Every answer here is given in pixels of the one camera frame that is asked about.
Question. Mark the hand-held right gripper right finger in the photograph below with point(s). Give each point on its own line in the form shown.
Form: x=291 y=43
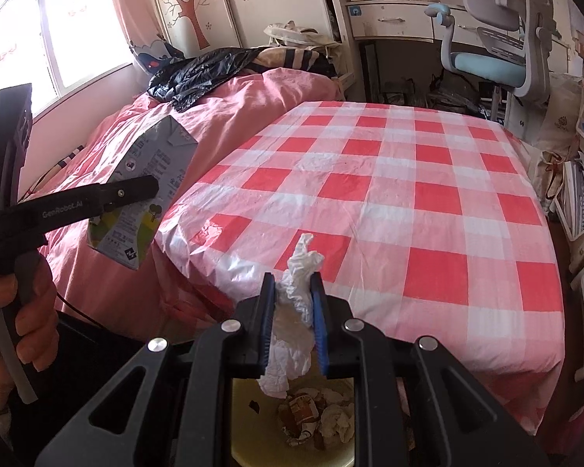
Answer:
x=321 y=335

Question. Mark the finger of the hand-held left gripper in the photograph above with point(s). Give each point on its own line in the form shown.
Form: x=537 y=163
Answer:
x=131 y=189

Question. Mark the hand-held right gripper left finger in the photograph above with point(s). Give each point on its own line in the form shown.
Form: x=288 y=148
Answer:
x=265 y=335

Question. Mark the blue milk carton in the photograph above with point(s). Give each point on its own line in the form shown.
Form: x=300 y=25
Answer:
x=160 y=155

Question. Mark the yellow trash bin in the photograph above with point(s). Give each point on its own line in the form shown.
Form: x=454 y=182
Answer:
x=246 y=438

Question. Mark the person's left hand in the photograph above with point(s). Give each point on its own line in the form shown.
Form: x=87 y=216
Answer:
x=39 y=321

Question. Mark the pink duvet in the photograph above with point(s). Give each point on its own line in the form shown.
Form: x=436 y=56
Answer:
x=126 y=126

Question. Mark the black plastic bag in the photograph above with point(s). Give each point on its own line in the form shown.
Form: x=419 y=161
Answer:
x=199 y=73

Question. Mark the red white checked tablecloth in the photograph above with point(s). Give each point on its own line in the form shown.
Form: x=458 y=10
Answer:
x=394 y=204

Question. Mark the window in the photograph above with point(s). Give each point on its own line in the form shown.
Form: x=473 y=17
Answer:
x=78 y=24

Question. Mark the cream canvas bag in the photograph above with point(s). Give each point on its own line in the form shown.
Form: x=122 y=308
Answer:
x=297 y=34

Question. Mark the pile of clear plastic bags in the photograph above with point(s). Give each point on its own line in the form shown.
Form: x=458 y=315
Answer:
x=433 y=97

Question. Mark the stack of white binders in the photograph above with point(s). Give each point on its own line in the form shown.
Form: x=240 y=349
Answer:
x=576 y=199

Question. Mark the white drawer cabinet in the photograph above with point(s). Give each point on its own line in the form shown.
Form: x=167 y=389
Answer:
x=520 y=116

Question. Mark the white desk with drawers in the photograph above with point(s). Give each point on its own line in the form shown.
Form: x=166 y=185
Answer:
x=394 y=22

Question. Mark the grey blue office chair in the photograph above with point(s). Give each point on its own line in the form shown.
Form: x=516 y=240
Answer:
x=491 y=65

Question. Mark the white tote bag tree print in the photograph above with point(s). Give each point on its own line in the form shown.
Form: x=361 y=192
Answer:
x=559 y=116

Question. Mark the black picture frame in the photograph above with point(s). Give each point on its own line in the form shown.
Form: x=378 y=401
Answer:
x=370 y=73

